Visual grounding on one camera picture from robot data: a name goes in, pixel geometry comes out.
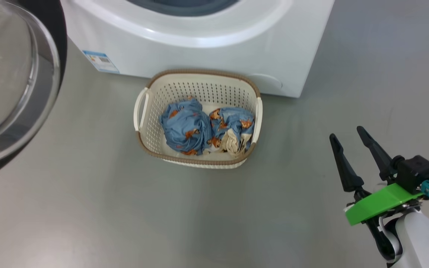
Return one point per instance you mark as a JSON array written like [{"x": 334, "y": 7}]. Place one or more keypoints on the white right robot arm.
[{"x": 423, "y": 242}]

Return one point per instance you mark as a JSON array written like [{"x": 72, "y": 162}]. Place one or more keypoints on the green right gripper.
[{"x": 382, "y": 203}]

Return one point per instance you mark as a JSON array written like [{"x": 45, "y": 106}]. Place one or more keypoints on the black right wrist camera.
[{"x": 417, "y": 171}]

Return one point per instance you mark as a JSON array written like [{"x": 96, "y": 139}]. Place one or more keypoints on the blue bear-print garment cream lining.
[{"x": 235, "y": 124}]

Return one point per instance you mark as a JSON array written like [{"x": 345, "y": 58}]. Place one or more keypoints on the white front-load washing machine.
[{"x": 199, "y": 56}]

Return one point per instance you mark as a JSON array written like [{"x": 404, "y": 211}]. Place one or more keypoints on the blue energy label sticker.
[{"x": 101, "y": 61}]

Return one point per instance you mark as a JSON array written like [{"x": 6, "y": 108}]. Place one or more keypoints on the cream perforated laundry basket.
[{"x": 199, "y": 87}]

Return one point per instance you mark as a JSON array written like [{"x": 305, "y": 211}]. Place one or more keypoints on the round white filter cover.
[{"x": 266, "y": 82}]

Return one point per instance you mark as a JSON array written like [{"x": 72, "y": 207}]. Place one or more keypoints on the black round glass washer door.
[{"x": 21, "y": 93}]

